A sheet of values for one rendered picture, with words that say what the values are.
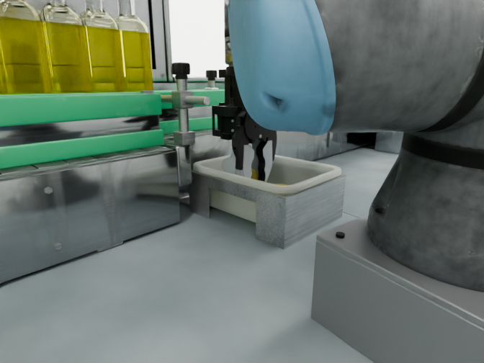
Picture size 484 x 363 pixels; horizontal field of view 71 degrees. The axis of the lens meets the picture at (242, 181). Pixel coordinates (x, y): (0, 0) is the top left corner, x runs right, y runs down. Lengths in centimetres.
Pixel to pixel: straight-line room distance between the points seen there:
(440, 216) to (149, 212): 40
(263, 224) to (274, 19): 37
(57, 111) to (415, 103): 40
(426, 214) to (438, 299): 6
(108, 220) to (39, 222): 9
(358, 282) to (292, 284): 13
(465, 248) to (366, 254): 7
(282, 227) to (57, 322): 29
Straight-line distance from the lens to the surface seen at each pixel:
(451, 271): 30
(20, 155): 48
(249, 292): 41
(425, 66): 23
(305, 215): 52
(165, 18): 88
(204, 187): 59
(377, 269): 30
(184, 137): 55
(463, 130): 29
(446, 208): 29
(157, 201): 55
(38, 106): 48
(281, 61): 19
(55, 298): 45
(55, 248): 50
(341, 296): 34
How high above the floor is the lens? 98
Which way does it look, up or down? 16 degrees down
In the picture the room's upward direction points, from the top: straight up
